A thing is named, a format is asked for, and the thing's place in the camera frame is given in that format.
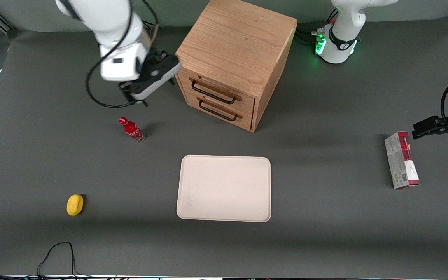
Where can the yellow lemon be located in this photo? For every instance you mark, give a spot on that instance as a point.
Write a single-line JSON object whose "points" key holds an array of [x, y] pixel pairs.
{"points": [[75, 205]]}

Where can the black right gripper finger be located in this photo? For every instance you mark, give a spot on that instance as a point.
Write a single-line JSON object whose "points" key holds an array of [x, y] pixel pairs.
{"points": [[167, 57], [172, 80]]}

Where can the beige plastic tray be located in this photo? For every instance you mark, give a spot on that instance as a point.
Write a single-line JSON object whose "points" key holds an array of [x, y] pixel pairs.
{"points": [[224, 188]]}

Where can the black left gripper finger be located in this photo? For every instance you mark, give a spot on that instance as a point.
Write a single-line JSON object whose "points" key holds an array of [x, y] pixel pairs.
{"points": [[428, 133], [426, 123]]}

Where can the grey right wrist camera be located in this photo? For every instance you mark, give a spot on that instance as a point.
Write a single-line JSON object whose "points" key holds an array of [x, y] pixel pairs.
{"points": [[158, 79]]}

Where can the wooden drawer cabinet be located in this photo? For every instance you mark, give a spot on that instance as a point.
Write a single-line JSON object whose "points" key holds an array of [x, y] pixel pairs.
{"points": [[235, 39]]}

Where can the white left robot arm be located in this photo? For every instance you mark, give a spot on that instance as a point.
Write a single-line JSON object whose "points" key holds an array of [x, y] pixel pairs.
{"points": [[340, 35]]}

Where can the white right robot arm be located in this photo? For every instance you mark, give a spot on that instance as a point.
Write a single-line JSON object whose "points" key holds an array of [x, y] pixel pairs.
{"points": [[107, 23]]}

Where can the grey and red carton box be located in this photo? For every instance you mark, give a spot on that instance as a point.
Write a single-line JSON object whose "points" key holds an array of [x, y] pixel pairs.
{"points": [[401, 163]]}

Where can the red cola bottle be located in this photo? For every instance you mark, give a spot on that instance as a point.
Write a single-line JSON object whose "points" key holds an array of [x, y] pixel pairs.
{"points": [[131, 129]]}

